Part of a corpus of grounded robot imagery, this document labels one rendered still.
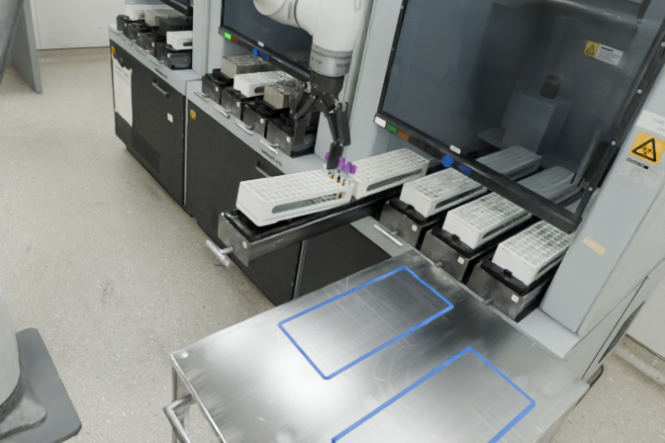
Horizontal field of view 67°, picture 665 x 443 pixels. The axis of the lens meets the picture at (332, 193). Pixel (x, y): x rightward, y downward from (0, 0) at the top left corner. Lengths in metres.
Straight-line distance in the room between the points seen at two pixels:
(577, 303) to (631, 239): 0.20
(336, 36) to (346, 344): 0.61
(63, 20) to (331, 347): 3.99
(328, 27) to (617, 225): 0.71
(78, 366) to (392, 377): 1.31
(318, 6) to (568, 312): 0.87
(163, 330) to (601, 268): 1.50
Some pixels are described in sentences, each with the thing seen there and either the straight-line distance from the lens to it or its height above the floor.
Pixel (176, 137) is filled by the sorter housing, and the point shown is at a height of 0.44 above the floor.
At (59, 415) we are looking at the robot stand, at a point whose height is 0.70.
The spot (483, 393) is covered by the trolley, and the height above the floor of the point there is 0.82.
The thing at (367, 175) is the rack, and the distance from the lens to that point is 1.36.
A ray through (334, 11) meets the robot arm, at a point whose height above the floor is 1.30.
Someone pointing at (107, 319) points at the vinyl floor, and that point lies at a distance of 2.11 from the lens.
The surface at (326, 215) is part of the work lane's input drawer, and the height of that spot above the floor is 0.81.
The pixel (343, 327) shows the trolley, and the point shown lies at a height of 0.82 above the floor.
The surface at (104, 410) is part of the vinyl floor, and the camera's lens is 1.86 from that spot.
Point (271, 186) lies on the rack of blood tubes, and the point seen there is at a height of 0.89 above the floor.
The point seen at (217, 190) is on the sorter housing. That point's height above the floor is 0.36.
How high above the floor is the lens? 1.50
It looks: 31 degrees down
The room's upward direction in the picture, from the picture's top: 11 degrees clockwise
